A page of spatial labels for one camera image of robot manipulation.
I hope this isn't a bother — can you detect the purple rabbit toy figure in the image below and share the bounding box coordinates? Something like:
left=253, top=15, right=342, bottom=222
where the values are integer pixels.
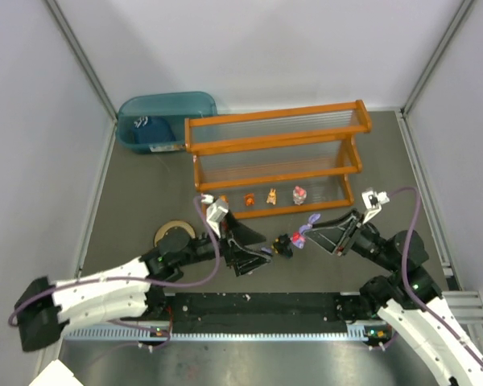
left=290, top=213, right=321, bottom=249

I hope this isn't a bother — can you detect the pink rabbit toy figure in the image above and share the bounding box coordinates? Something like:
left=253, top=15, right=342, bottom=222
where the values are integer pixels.
left=292, top=186, right=308, bottom=205

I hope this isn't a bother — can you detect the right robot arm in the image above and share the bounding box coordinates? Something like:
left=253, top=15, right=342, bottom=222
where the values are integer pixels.
left=303, top=210, right=483, bottom=385

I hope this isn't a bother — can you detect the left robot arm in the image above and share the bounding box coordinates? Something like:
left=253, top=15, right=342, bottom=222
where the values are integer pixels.
left=8, top=213, right=271, bottom=352

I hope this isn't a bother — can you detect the orange wooden shelf rack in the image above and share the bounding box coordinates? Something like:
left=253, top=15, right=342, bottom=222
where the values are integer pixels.
left=184, top=100, right=373, bottom=219

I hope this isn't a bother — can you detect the black purple small toy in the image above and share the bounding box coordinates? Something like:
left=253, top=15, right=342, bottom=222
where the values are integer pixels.
left=261, top=247, right=273, bottom=256

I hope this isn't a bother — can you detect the orange tiger toy figure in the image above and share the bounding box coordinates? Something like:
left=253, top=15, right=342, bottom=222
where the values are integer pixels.
left=244, top=193, right=255, bottom=207

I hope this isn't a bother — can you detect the black spiky toy figure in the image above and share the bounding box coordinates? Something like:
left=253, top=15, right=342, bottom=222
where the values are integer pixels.
left=271, top=234, right=293, bottom=258

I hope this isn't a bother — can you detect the tan rabbit toy figure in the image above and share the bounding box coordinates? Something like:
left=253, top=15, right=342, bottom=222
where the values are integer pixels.
left=266, top=188, right=277, bottom=205

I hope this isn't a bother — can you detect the beige round bowl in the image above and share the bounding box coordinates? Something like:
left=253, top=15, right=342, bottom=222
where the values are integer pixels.
left=153, top=220, right=196, bottom=247

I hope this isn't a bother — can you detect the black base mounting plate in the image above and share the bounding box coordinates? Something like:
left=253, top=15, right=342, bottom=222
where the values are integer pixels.
left=119, top=291, right=410, bottom=334

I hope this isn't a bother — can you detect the blue cap in bin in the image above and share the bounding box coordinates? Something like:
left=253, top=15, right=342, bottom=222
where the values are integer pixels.
left=131, top=116, right=175, bottom=144

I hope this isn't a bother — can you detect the teal plastic bin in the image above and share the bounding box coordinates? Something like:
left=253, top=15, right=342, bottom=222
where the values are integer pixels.
left=116, top=91, right=217, bottom=154

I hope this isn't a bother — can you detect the white object bottom left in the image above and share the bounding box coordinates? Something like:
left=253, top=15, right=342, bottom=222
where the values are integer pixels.
left=29, top=359, right=83, bottom=386

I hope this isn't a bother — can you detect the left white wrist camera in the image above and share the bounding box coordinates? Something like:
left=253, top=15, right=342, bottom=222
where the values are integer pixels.
left=201, top=194, right=229, bottom=236

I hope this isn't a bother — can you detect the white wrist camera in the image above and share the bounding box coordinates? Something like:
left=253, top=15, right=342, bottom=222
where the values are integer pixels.
left=201, top=194, right=229, bottom=236
left=361, top=188, right=390, bottom=224

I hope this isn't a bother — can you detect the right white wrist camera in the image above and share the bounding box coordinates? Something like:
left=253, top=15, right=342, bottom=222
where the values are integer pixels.
left=361, top=188, right=390, bottom=224

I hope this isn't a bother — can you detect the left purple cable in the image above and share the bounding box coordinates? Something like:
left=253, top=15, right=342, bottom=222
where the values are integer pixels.
left=7, top=195, right=222, bottom=351

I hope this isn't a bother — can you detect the purple cable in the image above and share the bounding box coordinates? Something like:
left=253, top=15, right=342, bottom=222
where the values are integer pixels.
left=369, top=186, right=483, bottom=377
left=7, top=195, right=222, bottom=351

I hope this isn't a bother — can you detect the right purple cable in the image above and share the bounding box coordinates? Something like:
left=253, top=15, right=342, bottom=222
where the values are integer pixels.
left=369, top=186, right=483, bottom=377

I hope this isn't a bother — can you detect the grey slotted cable duct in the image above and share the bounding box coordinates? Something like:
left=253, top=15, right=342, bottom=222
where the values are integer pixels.
left=64, top=324, right=389, bottom=343

